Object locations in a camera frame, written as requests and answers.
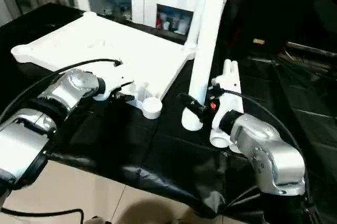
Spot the black plastic mat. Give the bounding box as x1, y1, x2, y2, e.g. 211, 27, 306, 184
0, 3, 337, 224

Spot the white plastic table top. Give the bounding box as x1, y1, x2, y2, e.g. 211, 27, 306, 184
10, 11, 197, 120

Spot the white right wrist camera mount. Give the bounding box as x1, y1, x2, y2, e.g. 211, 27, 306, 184
210, 75, 237, 132

